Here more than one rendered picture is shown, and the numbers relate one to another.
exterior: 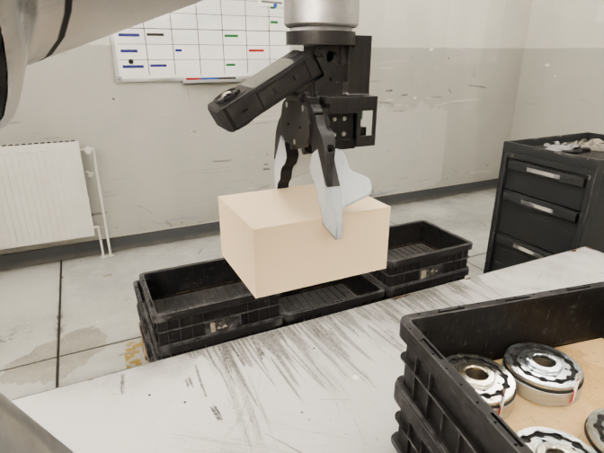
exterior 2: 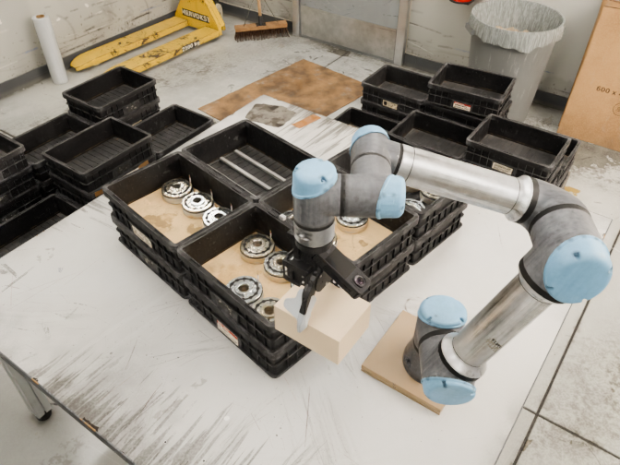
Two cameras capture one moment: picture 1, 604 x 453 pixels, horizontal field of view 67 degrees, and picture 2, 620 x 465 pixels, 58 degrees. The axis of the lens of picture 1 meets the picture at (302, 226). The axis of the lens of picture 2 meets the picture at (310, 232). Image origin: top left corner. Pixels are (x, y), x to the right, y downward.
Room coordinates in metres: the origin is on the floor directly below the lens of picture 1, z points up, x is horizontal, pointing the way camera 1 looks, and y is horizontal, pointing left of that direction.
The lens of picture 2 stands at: (0.88, 0.66, 2.00)
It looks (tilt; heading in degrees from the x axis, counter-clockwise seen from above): 42 degrees down; 241
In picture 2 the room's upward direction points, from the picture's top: straight up
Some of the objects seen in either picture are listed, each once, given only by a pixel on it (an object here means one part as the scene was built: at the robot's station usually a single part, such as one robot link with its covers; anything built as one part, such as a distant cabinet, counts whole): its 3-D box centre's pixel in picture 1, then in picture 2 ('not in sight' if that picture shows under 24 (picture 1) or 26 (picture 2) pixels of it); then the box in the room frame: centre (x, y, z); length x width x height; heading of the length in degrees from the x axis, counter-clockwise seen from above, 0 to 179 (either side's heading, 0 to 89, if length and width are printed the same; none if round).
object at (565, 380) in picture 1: (542, 365); (244, 289); (0.54, -0.35, 0.86); 0.10 x 0.10 x 0.01
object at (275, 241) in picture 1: (301, 232); (322, 315); (0.49, 0.00, 1.08); 0.16 x 0.12 x 0.07; 116
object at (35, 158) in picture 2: not in sight; (61, 164); (0.85, -2.09, 0.31); 0.40 x 0.30 x 0.34; 26
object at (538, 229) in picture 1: (571, 236); not in sight; (2.02, -1.30, 0.45); 0.60 x 0.45 x 0.90; 116
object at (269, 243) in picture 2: not in sight; (256, 244); (0.43, -0.49, 0.86); 0.10 x 0.10 x 0.01
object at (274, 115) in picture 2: not in sight; (269, 113); (-0.05, -1.41, 0.71); 0.22 x 0.19 x 0.01; 116
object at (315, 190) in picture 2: not in sight; (315, 194); (0.50, -0.02, 1.40); 0.09 x 0.08 x 0.11; 148
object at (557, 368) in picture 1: (543, 361); (244, 288); (0.54, -0.35, 0.86); 0.05 x 0.05 x 0.01
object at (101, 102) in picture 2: not in sight; (119, 123); (0.49, -2.26, 0.37); 0.40 x 0.30 x 0.45; 26
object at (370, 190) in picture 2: not in sight; (372, 190); (0.41, 0.02, 1.40); 0.11 x 0.11 x 0.08; 58
